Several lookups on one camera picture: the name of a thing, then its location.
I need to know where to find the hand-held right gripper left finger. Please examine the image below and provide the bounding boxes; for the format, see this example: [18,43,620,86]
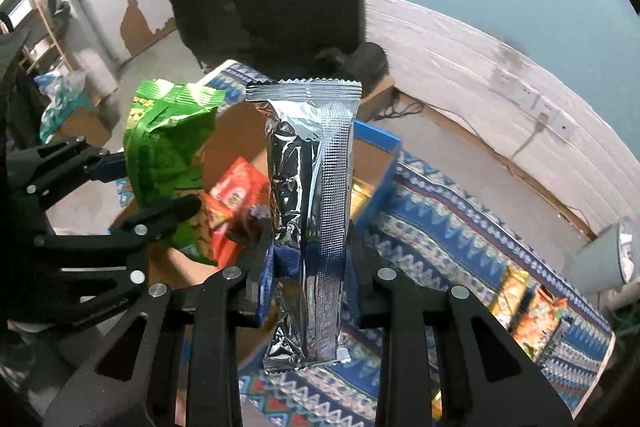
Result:
[44,217,276,427]

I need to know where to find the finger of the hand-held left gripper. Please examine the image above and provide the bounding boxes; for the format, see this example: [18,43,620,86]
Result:
[5,136,132,214]
[30,194,203,324]

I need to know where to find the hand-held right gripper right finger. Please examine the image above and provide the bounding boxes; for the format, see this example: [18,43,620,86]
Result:
[344,227,573,427]

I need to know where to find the large orange snack packet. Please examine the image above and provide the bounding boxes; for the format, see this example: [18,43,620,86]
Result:
[202,157,273,268]

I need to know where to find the silver foil snack packet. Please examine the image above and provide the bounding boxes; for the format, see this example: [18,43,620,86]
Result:
[245,77,362,375]

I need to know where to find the blue cardboard box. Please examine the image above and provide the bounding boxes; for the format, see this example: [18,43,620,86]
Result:
[110,99,403,368]

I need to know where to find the brown cardboard carton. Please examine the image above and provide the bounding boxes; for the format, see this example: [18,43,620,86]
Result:
[60,104,114,148]

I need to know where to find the pale blue plastic bag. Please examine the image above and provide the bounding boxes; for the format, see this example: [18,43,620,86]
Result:
[34,69,96,144]

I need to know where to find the blue patterned blanket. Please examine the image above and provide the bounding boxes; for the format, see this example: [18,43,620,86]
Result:
[202,59,616,427]

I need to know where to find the yellow orange snack packet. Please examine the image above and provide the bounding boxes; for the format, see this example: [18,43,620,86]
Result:
[487,267,531,333]

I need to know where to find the wooden rack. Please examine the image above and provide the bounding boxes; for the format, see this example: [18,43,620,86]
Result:
[0,0,76,74]

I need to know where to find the orange green snack packet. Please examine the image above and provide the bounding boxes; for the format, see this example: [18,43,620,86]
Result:
[512,289,569,358]

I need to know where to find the small brown cardboard box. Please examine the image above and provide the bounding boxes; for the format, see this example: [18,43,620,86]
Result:
[357,76,397,120]

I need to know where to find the black round device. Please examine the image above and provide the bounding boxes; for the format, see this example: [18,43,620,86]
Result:
[312,42,391,84]

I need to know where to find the grey trash bin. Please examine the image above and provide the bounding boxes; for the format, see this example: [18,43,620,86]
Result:
[572,217,640,296]

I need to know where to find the black cable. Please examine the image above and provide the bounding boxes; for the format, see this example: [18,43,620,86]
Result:
[385,99,426,121]

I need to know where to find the white plug cable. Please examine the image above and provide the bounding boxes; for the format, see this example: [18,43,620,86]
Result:
[512,117,549,164]

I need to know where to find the white wall socket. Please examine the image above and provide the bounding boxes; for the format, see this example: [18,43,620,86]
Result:
[532,97,559,126]
[492,67,519,96]
[555,112,577,140]
[515,82,541,108]

